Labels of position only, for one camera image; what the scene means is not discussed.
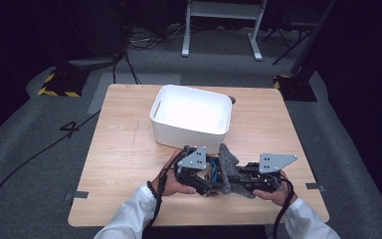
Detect right hand-held gripper black cable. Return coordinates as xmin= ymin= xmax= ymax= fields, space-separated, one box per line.
xmin=273 ymin=177 xmax=295 ymax=239

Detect dark slanted post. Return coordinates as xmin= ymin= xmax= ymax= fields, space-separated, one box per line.
xmin=289 ymin=0 xmax=338 ymax=78

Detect black folding stand legs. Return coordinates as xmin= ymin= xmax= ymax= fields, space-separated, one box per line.
xmin=262 ymin=19 xmax=316 ymax=66

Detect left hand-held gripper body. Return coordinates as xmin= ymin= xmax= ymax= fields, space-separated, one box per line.
xmin=173 ymin=144 xmax=214 ymax=197

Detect left hand-held gripper black cable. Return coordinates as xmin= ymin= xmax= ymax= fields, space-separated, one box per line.
xmin=144 ymin=145 xmax=193 ymax=239

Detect long black floor cable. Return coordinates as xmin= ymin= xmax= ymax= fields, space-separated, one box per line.
xmin=0 ymin=110 xmax=101 ymax=235

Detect white plastic bin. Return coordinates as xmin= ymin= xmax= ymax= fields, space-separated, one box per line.
xmin=149 ymin=84 xmax=234 ymax=155

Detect blue toy car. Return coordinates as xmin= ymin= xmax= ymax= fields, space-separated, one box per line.
xmin=206 ymin=157 xmax=221 ymax=197

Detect black yellow striped stand base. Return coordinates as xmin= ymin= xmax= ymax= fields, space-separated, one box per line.
xmin=37 ymin=67 xmax=91 ymax=99
xmin=273 ymin=74 xmax=318 ymax=103

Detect tangle of floor cables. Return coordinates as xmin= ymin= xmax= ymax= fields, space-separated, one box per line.
xmin=125 ymin=22 xmax=187 ymax=52

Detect person's left hand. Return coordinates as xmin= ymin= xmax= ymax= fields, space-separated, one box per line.
xmin=160 ymin=149 xmax=198 ymax=197

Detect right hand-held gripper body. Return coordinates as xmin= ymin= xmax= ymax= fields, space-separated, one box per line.
xmin=245 ymin=151 xmax=299 ymax=195

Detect grey round stand foot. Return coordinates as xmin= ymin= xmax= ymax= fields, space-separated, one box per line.
xmin=67 ymin=55 xmax=117 ymax=72

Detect person's right hand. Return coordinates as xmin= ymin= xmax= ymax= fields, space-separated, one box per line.
xmin=253 ymin=169 xmax=298 ymax=207

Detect grey fuzzy cloth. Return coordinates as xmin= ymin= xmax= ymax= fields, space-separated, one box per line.
xmin=216 ymin=142 xmax=257 ymax=200

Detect grey tape strip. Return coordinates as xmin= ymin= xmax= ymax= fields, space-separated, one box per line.
xmin=64 ymin=190 xmax=91 ymax=202
xmin=304 ymin=182 xmax=326 ymax=193

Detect black bead bracelet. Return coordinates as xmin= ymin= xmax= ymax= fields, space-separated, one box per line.
xmin=146 ymin=179 xmax=162 ymax=201

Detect hand-held gripper black cable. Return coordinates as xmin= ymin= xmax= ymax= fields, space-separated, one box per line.
xmin=144 ymin=145 xmax=193 ymax=239
xmin=273 ymin=177 xmax=295 ymax=239

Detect white metal stand frame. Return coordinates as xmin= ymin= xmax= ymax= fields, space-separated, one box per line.
xmin=181 ymin=0 xmax=269 ymax=63

